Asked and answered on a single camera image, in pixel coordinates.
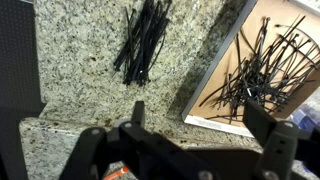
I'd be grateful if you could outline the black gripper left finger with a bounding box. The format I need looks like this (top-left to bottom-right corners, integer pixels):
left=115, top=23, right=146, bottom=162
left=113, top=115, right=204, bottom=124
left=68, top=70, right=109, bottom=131
left=59, top=100, right=214, bottom=180

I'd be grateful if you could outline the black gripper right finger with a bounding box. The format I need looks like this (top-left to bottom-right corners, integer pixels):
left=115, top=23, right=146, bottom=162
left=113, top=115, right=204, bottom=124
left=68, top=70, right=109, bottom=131
left=242, top=99, right=320, bottom=180

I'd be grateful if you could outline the bundle of black zip ties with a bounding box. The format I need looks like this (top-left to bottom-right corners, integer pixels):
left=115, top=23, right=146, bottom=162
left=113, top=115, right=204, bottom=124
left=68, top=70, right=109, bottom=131
left=112, top=0, right=173, bottom=87

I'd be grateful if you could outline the cardboard cover box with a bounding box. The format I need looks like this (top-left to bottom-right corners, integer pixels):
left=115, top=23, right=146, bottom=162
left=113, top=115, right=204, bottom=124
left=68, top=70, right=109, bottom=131
left=181, top=0, right=320, bottom=138

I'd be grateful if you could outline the orange marker pen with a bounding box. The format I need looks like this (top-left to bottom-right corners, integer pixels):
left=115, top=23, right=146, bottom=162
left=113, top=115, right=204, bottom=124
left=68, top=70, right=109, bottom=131
left=102, top=166, right=130, bottom=180

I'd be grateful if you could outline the small clear water bottle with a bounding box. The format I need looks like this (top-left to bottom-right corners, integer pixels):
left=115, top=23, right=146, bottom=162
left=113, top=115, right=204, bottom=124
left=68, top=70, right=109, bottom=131
left=289, top=108, right=320, bottom=135

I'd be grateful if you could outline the pile of black zip ties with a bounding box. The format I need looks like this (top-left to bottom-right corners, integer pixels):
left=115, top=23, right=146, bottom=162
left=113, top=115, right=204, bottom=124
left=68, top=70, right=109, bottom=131
left=199, top=14, right=320, bottom=125

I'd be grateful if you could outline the black perforated panel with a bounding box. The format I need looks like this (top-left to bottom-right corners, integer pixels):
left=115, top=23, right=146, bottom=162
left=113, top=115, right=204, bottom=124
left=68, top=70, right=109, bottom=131
left=0, top=0, right=47, bottom=180

